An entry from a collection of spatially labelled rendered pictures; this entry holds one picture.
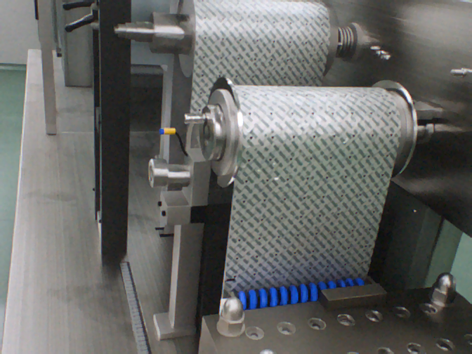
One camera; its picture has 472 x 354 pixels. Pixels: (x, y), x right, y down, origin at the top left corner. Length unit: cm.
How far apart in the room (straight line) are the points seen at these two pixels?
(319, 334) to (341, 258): 14
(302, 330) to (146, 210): 62
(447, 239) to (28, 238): 83
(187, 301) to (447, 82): 51
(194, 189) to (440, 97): 39
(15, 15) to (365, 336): 574
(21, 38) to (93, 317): 545
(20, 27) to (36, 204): 502
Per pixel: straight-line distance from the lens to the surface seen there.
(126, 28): 88
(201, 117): 69
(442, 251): 113
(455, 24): 83
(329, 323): 74
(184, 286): 83
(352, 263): 82
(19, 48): 626
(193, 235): 78
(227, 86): 67
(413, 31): 90
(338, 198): 74
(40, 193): 132
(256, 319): 72
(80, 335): 89
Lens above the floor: 148
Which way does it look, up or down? 24 degrees down
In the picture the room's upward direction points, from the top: 6 degrees clockwise
